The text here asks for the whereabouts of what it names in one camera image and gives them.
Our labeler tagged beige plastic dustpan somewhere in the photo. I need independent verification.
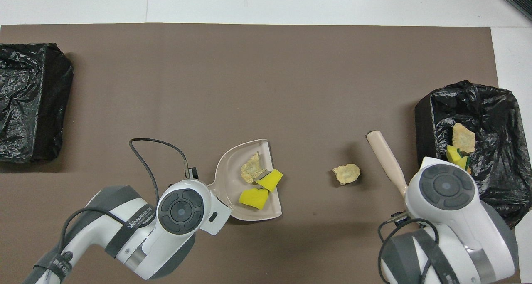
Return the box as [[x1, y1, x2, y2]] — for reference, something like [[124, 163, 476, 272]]
[[207, 139, 283, 222]]

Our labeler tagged orange striped bread piece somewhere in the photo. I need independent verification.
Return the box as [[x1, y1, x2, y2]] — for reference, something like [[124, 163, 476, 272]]
[[452, 123, 476, 153]]

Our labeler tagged beige piece with flap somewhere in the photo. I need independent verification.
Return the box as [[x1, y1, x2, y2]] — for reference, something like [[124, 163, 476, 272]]
[[241, 152, 267, 184]]

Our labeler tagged beige handled black bristle brush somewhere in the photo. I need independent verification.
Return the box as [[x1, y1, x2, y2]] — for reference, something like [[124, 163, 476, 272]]
[[366, 130, 410, 197]]

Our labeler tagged brown paper table mat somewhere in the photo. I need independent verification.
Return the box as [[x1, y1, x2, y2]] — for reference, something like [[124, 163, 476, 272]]
[[0, 23, 521, 284]]

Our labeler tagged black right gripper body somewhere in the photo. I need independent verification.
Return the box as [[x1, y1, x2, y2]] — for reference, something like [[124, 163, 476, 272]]
[[391, 211, 411, 227]]

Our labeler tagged beige rounded piece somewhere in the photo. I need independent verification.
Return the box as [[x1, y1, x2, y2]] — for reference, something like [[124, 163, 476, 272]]
[[332, 163, 361, 186]]

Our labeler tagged rectangular yellow sponge piece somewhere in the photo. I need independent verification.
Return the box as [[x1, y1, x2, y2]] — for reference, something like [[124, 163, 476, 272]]
[[239, 187, 270, 210]]

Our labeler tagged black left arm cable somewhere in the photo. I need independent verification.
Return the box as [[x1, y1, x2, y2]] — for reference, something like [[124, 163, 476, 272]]
[[33, 138, 197, 284]]

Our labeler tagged notched yellow sponge piece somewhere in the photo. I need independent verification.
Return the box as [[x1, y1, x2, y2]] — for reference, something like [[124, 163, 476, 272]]
[[446, 145, 471, 170]]

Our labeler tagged yellow sponge wedge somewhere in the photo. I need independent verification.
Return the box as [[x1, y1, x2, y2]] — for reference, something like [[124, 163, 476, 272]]
[[255, 169, 284, 192]]

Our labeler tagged black bag lined bin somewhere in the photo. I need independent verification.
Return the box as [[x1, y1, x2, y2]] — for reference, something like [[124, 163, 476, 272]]
[[0, 43, 74, 164], [415, 80, 532, 229]]

